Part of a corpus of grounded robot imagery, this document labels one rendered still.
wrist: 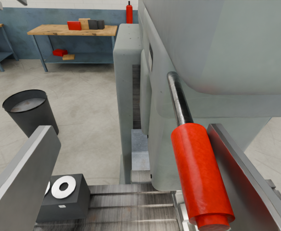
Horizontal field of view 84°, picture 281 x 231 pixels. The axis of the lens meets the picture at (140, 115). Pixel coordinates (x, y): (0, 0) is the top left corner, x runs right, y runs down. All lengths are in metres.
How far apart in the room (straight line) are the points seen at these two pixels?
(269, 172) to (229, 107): 2.41
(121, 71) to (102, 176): 1.53
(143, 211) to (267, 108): 0.73
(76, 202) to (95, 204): 0.20
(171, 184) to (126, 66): 0.49
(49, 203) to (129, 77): 0.59
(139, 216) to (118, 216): 0.10
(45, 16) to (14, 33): 0.98
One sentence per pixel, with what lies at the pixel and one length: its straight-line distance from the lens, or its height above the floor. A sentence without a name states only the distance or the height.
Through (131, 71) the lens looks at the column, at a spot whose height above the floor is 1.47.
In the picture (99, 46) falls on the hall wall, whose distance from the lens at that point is 4.76.
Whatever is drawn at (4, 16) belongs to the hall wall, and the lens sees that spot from 5.42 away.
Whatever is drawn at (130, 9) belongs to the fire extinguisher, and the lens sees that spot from 4.36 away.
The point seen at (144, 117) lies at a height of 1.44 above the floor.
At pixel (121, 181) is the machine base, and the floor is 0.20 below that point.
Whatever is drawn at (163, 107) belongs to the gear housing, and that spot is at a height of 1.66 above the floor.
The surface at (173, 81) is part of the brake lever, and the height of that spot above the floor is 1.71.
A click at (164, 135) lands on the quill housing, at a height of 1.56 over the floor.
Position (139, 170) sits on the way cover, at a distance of 1.01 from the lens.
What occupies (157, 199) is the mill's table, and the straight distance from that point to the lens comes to 0.90.
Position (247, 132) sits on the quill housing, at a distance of 0.35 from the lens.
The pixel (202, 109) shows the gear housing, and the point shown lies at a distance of 0.22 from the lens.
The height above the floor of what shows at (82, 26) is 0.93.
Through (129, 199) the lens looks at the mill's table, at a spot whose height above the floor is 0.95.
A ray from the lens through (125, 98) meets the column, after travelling 0.79.
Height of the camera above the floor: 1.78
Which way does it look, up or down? 41 degrees down
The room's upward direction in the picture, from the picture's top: 2 degrees clockwise
